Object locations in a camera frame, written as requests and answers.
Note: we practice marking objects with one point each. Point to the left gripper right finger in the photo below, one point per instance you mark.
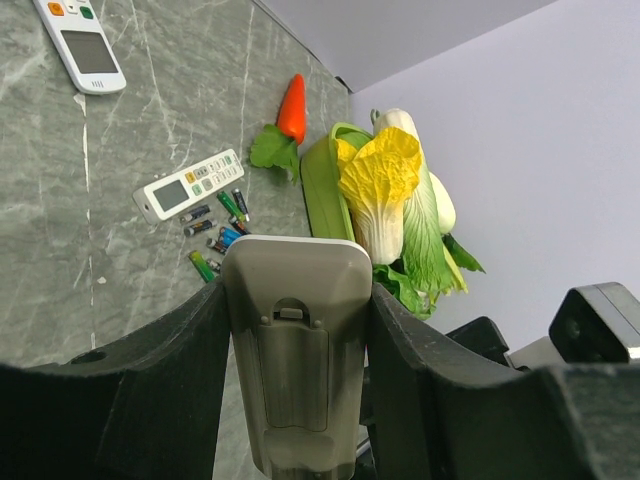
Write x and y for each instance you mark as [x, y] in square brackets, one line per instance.
[429, 419]

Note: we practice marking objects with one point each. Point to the green plastic tray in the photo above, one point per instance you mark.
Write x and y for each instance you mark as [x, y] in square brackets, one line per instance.
[327, 210]

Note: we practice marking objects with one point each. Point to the black battery left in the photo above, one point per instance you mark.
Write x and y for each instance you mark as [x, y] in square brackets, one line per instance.
[194, 214]

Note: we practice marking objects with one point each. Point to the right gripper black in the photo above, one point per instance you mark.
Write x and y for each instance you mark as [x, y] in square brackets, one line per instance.
[479, 345]

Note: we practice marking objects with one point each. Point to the white remote middle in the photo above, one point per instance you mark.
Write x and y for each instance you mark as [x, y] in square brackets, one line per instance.
[168, 196]

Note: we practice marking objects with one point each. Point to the white remote with blue button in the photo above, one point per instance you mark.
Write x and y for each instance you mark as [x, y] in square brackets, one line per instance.
[298, 308]

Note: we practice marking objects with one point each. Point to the black battery upper right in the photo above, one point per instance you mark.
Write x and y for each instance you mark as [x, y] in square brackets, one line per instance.
[241, 203]

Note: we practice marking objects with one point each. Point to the yellow napa cabbage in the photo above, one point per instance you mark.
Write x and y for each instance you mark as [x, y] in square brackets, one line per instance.
[376, 180]

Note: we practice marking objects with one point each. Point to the white remote far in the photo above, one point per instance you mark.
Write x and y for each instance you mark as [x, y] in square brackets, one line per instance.
[75, 31]

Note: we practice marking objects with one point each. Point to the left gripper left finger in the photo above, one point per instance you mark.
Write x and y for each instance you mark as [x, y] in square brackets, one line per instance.
[146, 406]

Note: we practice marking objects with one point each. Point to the black battery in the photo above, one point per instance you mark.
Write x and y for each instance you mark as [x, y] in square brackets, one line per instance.
[194, 214]
[241, 203]
[199, 227]

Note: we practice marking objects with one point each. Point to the green leaf by carrot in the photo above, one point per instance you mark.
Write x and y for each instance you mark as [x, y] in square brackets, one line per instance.
[272, 148]

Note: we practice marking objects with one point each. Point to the orange carrot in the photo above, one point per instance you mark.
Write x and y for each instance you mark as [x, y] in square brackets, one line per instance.
[292, 115]

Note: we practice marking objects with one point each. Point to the blue battery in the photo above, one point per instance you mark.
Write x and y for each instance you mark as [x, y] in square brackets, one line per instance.
[227, 236]

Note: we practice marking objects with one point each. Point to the green battery lower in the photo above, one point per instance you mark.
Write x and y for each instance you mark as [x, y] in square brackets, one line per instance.
[202, 266]

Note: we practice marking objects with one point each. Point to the green lettuce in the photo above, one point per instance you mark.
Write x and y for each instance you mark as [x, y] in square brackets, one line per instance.
[401, 288]

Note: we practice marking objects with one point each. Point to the green napa cabbage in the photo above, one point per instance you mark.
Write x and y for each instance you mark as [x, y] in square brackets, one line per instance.
[424, 257]

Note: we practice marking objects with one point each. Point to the green battery upper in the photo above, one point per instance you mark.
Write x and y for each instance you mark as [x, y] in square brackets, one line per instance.
[230, 205]

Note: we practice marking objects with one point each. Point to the green battery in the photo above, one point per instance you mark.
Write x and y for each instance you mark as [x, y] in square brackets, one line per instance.
[202, 266]
[230, 205]

